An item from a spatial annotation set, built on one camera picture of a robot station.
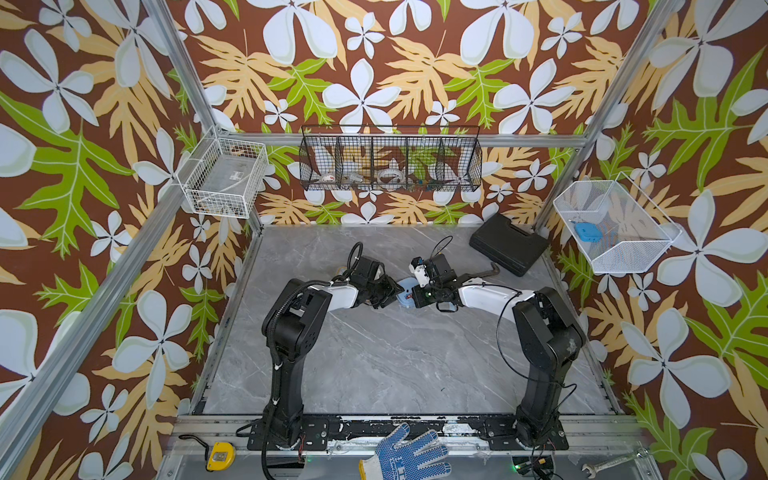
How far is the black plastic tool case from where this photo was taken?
1.07 meters

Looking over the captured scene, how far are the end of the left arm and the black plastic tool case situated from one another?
399mm

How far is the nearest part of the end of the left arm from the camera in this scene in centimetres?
82
